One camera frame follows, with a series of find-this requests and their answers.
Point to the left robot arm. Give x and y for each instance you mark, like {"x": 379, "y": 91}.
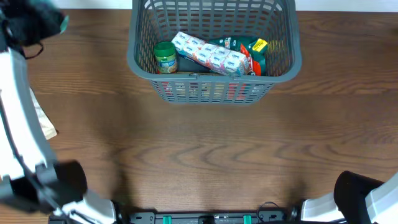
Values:
{"x": 32, "y": 178}

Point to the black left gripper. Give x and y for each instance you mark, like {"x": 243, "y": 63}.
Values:
{"x": 48, "y": 11}

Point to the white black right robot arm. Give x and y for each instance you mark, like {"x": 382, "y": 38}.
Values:
{"x": 355, "y": 199}

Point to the grey plastic slotted basket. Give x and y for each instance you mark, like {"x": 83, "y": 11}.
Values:
{"x": 275, "y": 22}

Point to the green coffee sachet bag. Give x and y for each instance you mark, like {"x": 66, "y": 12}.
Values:
{"x": 253, "y": 47}

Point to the red spaghetti pasta packet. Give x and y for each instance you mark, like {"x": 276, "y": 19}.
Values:
{"x": 198, "y": 88}

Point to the small white mint packet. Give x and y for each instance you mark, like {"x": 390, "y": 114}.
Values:
{"x": 64, "y": 24}

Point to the blue Kleenex tissue pack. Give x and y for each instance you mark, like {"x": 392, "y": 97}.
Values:
{"x": 217, "y": 58}

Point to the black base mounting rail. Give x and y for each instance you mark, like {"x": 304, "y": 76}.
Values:
{"x": 269, "y": 216}

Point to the green lid glass jar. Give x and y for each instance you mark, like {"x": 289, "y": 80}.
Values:
{"x": 166, "y": 57}

